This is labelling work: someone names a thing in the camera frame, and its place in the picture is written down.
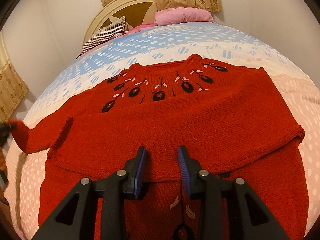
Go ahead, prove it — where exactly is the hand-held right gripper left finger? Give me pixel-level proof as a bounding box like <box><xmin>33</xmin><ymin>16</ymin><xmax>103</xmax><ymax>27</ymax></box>
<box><xmin>31</xmin><ymin>146</ymin><xmax>148</xmax><ymax>240</ymax></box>

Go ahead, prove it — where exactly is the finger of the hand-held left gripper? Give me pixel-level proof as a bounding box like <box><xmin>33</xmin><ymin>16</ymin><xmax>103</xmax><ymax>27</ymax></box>
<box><xmin>0</xmin><ymin>121</ymin><xmax>17</xmax><ymax>148</ymax></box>

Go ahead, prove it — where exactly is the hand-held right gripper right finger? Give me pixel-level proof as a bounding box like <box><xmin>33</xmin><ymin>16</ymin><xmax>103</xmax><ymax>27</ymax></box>
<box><xmin>177</xmin><ymin>146</ymin><xmax>290</xmax><ymax>240</ymax></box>

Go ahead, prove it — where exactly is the red knitted flower sweater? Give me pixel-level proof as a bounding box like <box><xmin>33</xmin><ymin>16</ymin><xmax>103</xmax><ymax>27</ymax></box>
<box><xmin>7</xmin><ymin>54</ymin><xmax>309</xmax><ymax>240</ymax></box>

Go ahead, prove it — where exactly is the beige patterned side curtain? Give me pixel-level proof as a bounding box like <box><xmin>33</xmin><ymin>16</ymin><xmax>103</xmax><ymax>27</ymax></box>
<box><xmin>0</xmin><ymin>32</ymin><xmax>30</xmax><ymax>123</ymax></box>

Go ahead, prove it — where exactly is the polka-dot patchwork bedsheet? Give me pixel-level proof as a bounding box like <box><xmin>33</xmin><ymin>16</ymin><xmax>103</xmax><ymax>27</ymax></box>
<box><xmin>4</xmin><ymin>22</ymin><xmax>317</xmax><ymax>238</ymax></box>

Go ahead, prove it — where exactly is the striped pillow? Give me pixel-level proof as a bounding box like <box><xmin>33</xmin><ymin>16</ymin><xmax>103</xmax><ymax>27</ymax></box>
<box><xmin>81</xmin><ymin>16</ymin><xmax>129</xmax><ymax>54</ymax></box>

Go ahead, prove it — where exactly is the pink pillow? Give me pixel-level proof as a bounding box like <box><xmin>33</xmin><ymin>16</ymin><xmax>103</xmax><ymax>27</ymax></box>
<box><xmin>153</xmin><ymin>7</ymin><xmax>214</xmax><ymax>27</ymax></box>

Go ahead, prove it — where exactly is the cream wooden headboard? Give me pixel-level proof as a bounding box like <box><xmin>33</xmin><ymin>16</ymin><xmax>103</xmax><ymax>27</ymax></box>
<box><xmin>82</xmin><ymin>0</ymin><xmax>157</xmax><ymax>48</ymax></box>

